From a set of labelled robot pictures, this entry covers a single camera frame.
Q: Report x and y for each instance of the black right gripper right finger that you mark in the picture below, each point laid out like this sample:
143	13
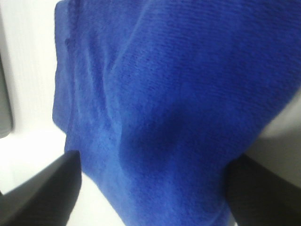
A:
258	197

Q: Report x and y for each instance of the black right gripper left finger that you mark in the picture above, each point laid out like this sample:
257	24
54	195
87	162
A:
48	198

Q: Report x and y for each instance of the blue towel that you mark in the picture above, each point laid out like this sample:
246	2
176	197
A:
159	96

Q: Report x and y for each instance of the grey perforated plastic basket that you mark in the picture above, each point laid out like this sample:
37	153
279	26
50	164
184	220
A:
6	119

